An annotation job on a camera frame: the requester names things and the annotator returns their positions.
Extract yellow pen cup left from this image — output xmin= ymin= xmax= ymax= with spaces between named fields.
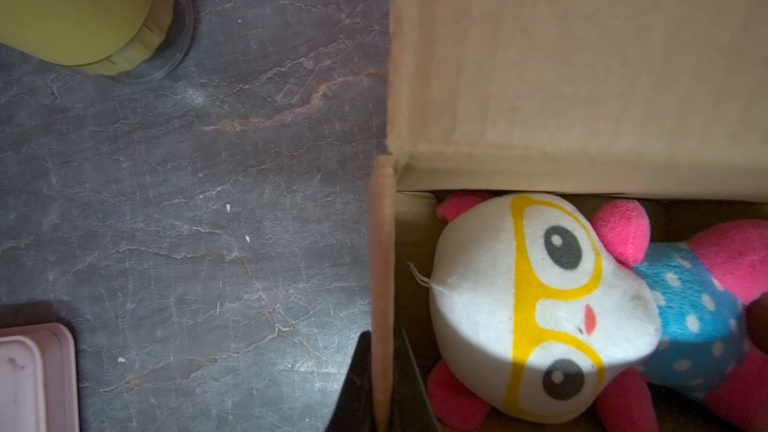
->
xmin=1 ymin=0 xmax=194 ymax=84

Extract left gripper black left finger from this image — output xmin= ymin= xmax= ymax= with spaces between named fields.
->
xmin=325 ymin=331 xmax=374 ymax=432

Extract brown cardboard express box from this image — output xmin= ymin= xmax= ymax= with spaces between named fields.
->
xmin=369 ymin=0 xmax=767 ymax=431

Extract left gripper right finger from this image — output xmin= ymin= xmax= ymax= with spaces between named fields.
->
xmin=391 ymin=329 xmax=441 ymax=432

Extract white yellow toy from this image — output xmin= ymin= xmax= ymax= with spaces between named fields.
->
xmin=421 ymin=191 xmax=767 ymax=431

